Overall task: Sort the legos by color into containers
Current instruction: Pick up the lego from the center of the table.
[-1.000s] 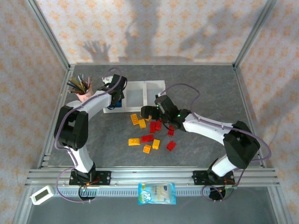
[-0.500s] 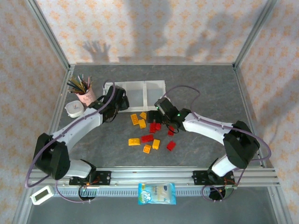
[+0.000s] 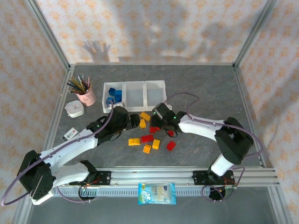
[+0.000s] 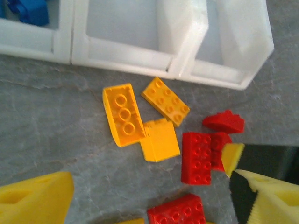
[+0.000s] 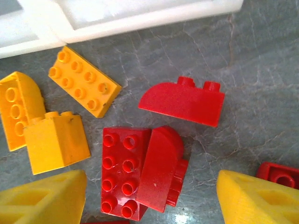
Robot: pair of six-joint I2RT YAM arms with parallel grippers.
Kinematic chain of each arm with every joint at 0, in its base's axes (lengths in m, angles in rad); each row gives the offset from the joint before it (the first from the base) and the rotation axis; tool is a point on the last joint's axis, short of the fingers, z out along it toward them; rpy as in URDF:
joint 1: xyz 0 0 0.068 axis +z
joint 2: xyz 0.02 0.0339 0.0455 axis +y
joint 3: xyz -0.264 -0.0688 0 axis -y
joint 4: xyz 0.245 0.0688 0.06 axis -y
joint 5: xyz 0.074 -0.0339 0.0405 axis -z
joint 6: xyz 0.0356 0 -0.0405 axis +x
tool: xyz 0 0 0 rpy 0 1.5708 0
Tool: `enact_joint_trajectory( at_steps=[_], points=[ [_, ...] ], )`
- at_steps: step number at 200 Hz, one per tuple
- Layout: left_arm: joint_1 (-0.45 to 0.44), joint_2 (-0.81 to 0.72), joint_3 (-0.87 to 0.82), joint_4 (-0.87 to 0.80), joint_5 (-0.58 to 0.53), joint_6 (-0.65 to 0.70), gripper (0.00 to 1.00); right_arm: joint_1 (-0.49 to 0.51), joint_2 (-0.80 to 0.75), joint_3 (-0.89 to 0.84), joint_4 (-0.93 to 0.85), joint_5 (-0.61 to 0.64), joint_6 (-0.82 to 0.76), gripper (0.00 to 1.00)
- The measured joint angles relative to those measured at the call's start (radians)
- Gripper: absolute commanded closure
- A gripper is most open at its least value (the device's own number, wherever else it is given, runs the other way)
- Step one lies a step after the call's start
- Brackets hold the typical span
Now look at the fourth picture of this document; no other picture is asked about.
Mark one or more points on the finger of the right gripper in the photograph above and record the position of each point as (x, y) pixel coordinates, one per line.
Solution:
(232, 158)

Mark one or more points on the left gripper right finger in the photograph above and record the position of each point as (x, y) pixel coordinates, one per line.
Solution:
(275, 205)

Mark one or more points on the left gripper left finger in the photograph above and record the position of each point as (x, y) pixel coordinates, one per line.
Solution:
(35, 200)

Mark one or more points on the small red lego piece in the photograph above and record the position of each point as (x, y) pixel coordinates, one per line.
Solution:
(218, 144)

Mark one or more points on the red lego brick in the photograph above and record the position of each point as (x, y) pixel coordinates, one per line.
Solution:
(177, 211)
(196, 158)

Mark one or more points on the red curved lego piece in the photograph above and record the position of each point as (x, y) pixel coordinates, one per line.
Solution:
(224, 122)

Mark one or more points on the yellow sloped lego brick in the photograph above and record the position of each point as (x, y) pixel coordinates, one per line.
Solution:
(161, 142)

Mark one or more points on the yellow lego plate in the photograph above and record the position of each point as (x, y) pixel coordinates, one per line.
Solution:
(165, 101)

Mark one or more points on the small yellow lego brick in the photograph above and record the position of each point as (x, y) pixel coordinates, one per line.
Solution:
(132, 221)

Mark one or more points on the large yellow lego brick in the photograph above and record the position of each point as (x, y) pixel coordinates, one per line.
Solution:
(123, 114)

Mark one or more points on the blue lego brick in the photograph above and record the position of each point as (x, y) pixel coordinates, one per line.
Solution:
(30, 11)

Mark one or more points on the white plastic bin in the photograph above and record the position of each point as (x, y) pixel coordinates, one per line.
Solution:
(245, 35)
(28, 39)
(121, 23)

